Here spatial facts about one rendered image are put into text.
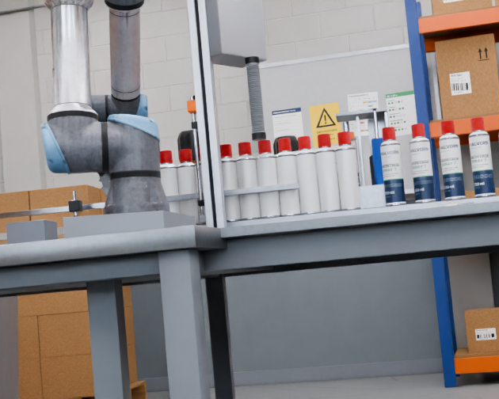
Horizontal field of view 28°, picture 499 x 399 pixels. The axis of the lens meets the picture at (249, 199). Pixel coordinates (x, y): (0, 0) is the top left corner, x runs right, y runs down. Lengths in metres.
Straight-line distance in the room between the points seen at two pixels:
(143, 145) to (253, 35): 0.49
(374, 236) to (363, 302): 5.06
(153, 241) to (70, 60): 0.66
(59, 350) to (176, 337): 4.24
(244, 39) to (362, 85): 4.47
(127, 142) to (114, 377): 0.54
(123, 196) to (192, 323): 0.52
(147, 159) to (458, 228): 0.72
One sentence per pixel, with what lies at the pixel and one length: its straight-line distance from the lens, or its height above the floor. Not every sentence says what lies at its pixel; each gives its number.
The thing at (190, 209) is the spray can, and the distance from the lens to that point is 2.60.
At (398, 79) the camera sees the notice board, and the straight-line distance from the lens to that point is 6.97.
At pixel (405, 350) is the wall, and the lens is 7.00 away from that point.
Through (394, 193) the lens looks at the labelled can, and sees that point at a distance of 2.55.
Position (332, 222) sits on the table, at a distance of 1.92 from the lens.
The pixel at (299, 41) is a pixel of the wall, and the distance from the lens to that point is 7.25.
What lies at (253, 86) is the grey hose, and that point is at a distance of 2.51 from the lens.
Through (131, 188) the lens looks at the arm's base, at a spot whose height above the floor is 0.95.
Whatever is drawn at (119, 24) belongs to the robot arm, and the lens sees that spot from 2.47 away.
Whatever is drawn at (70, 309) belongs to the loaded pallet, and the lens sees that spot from 6.00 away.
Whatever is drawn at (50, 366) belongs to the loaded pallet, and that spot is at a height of 0.34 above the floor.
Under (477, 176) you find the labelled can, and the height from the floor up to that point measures 0.94.
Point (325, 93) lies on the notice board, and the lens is 7.02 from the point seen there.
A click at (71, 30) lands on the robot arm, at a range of 2.34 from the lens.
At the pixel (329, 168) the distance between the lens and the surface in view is 2.56.
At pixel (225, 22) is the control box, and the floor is 1.37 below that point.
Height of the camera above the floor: 0.71
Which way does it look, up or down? 5 degrees up
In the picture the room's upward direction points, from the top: 5 degrees counter-clockwise
